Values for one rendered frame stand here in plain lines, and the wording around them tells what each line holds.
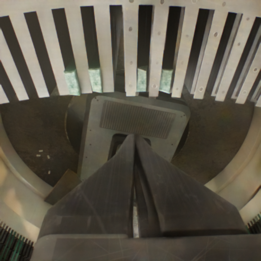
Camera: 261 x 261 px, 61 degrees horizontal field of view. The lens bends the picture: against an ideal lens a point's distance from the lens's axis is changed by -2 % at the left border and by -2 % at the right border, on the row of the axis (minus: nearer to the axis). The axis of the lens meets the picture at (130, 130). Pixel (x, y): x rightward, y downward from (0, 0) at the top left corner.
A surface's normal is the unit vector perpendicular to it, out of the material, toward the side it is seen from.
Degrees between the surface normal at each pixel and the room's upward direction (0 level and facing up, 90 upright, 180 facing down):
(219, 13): 0
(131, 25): 0
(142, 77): 0
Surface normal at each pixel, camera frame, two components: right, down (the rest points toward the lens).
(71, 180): 0.30, 0.27
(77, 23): 0.01, 0.57
